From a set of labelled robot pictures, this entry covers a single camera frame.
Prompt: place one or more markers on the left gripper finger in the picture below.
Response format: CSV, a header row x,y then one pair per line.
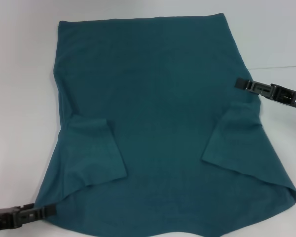
x,y
49,209

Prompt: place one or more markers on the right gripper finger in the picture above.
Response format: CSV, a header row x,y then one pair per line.
x,y
240,83

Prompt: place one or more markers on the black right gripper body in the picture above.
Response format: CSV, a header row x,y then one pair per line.
x,y
291,97

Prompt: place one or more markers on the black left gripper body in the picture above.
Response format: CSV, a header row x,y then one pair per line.
x,y
2,218

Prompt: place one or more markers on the teal blue shirt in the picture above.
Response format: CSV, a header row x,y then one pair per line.
x,y
148,86

